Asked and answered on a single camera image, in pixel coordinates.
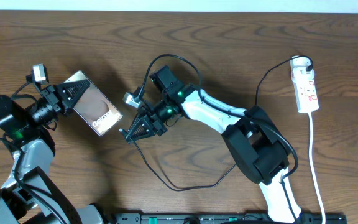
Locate black USB charging cable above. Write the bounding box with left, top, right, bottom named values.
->
left=118, top=55, right=314, bottom=192

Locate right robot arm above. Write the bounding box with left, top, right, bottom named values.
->
left=120, top=66, right=302, bottom=223

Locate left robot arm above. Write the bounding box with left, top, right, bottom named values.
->
left=0, top=80, right=108, bottom=223

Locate white power strip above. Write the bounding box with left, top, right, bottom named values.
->
left=290, top=55, right=319, bottom=114

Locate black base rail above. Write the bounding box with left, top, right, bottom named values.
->
left=112, top=213, right=347, bottom=224

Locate white power strip cord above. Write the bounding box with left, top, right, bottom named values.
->
left=307, top=112, right=327, bottom=224

